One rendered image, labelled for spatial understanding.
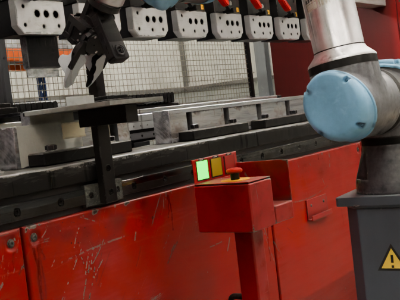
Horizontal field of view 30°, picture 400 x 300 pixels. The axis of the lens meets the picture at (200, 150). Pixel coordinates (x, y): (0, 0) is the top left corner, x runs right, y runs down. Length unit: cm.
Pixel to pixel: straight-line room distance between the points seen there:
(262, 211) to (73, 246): 45
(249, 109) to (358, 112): 130
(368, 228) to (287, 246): 107
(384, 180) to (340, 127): 16
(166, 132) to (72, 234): 59
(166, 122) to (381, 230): 94
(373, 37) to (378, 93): 244
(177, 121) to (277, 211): 47
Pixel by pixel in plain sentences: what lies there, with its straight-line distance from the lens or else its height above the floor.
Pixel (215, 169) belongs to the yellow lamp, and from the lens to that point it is 189.
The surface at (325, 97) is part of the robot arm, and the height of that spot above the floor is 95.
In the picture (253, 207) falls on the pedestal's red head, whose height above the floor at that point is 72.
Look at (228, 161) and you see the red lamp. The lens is 195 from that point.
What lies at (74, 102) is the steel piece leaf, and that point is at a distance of 171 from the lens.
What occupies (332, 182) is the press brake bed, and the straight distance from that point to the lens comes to 270.
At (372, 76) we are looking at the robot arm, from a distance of 124.
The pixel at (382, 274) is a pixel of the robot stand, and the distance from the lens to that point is 136.
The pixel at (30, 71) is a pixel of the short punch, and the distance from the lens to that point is 180.
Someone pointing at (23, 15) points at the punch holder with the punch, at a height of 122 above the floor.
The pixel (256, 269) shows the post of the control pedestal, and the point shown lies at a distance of 187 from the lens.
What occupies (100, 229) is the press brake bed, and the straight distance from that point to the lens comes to 171.
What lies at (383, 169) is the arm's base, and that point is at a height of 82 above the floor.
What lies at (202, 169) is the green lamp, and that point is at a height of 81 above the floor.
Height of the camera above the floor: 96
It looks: 3 degrees down
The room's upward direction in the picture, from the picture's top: 7 degrees counter-clockwise
